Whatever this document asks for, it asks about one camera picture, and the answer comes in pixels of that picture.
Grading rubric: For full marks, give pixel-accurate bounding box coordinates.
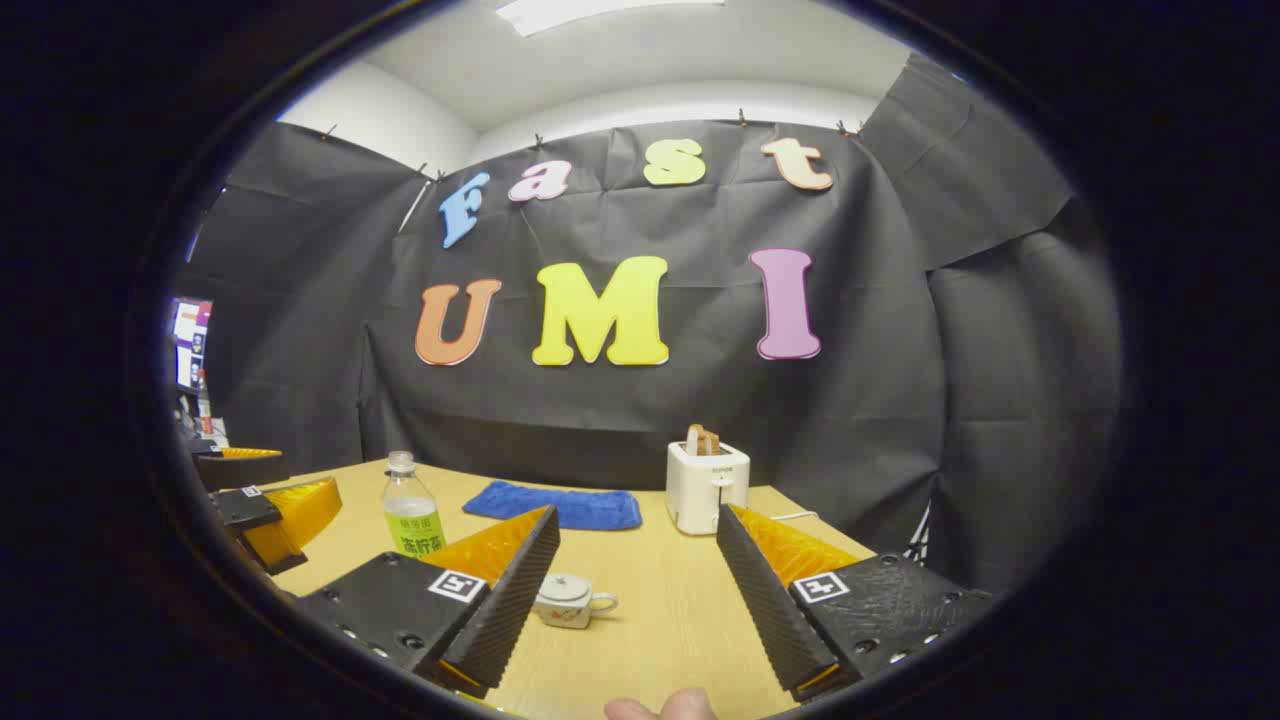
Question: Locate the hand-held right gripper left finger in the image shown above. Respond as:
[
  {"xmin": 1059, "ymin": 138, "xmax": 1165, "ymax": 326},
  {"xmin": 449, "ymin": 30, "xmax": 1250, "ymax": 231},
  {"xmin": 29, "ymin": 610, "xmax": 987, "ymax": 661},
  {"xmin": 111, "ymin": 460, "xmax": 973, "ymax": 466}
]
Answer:
[{"xmin": 295, "ymin": 505, "xmax": 561, "ymax": 701}]

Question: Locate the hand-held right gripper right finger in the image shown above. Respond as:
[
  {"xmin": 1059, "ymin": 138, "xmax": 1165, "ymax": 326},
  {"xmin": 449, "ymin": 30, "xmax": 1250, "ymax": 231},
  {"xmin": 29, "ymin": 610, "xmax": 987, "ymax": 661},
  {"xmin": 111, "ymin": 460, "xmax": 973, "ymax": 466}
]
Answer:
[{"xmin": 715, "ymin": 503, "xmax": 996, "ymax": 703}]

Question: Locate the white floral teacup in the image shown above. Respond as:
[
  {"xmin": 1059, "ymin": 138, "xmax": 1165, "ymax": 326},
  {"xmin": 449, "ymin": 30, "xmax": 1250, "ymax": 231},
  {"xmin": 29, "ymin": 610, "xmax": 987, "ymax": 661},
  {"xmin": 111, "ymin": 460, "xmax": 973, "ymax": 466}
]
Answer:
[{"xmin": 533, "ymin": 575, "xmax": 619, "ymax": 629}]

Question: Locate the green label water bottle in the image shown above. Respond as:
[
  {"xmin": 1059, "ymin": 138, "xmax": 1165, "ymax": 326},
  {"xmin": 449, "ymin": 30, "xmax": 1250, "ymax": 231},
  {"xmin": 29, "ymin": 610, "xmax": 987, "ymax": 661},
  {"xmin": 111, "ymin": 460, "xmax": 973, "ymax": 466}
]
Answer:
[{"xmin": 382, "ymin": 450, "xmax": 448, "ymax": 559}]

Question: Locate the blue towel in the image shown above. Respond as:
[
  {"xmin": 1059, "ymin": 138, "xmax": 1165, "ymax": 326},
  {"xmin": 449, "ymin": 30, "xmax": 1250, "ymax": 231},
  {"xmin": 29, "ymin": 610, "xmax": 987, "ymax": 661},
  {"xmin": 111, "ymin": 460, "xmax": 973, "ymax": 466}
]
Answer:
[{"xmin": 462, "ymin": 481, "xmax": 643, "ymax": 532}]

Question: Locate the white toaster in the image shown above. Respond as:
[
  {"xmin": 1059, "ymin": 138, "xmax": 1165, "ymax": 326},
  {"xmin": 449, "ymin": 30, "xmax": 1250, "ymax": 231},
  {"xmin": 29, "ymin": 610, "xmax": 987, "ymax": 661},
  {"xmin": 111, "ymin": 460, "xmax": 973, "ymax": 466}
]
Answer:
[{"xmin": 665, "ymin": 441, "xmax": 751, "ymax": 536}]

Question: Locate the computer monitor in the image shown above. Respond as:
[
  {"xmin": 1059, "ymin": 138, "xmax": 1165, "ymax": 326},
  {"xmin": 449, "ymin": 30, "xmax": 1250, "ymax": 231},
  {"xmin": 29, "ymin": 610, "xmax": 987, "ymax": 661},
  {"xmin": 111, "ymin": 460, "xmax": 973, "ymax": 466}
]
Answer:
[{"xmin": 170, "ymin": 297, "xmax": 213, "ymax": 393}]

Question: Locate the black backdrop cloth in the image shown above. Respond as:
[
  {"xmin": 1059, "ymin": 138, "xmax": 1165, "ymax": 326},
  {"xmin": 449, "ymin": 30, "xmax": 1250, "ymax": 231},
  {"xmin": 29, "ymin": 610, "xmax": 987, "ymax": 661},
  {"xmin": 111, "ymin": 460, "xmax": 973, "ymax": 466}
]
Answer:
[{"xmin": 175, "ymin": 55, "xmax": 1126, "ymax": 596}]

